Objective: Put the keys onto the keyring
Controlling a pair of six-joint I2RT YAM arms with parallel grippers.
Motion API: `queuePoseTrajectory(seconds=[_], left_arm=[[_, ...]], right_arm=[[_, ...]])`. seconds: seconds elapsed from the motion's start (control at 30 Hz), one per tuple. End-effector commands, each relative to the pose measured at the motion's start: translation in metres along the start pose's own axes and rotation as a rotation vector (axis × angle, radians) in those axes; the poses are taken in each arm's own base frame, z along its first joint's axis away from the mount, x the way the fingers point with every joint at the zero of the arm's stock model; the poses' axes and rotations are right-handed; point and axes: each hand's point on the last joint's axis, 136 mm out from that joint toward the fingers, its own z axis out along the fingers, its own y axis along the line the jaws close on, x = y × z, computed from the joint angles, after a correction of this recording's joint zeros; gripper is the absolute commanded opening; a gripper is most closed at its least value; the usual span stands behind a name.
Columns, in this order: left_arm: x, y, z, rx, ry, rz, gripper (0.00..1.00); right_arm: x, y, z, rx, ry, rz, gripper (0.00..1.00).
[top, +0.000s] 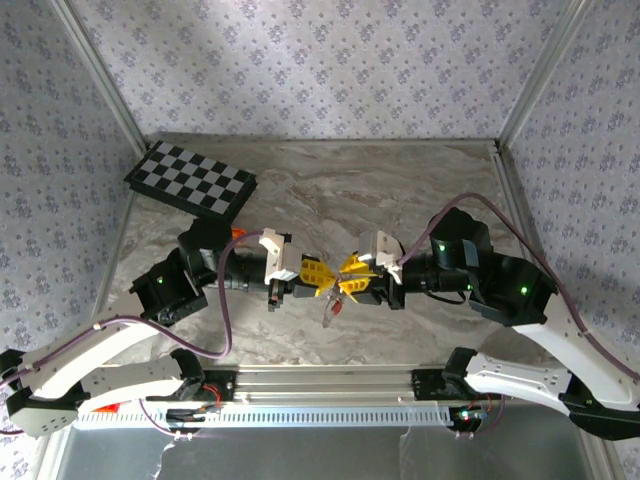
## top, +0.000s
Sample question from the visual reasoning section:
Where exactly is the clear plastic zip bag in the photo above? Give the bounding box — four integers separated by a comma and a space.
321, 279, 347, 330

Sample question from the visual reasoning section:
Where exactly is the white slotted cable duct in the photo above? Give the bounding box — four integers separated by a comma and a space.
74, 405, 454, 430

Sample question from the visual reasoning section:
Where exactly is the aluminium rear rail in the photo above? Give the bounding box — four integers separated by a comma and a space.
147, 132, 501, 147

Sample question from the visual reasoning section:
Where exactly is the aluminium side rail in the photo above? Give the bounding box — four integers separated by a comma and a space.
89, 192, 139, 326
492, 139, 556, 301

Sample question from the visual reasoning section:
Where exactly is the aluminium corner post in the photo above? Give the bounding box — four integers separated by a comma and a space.
494, 0, 591, 151
47, 0, 151, 154

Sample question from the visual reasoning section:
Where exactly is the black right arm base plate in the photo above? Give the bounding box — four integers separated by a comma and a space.
410, 368, 471, 401

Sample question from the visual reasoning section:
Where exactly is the black and grey chessboard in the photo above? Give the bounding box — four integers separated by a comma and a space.
123, 140, 259, 221

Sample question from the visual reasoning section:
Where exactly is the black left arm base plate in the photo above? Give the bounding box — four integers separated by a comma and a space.
192, 368, 236, 402

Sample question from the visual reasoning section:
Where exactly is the black connector board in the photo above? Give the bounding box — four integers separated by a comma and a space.
166, 407, 221, 422

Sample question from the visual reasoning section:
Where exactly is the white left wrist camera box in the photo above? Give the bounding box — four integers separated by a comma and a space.
258, 227, 303, 282

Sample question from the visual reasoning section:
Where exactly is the grey metal sheet panel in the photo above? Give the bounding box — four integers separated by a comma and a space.
54, 424, 614, 480

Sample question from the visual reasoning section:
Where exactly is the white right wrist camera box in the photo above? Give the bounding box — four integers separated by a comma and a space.
358, 229, 404, 274

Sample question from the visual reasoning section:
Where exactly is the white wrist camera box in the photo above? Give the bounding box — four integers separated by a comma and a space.
258, 227, 303, 282
358, 229, 404, 274

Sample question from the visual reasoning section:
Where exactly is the circuit board with LEDs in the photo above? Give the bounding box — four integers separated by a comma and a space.
452, 407, 489, 424

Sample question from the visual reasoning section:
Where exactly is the aluminium base frame rail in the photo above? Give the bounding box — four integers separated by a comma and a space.
89, 363, 506, 407

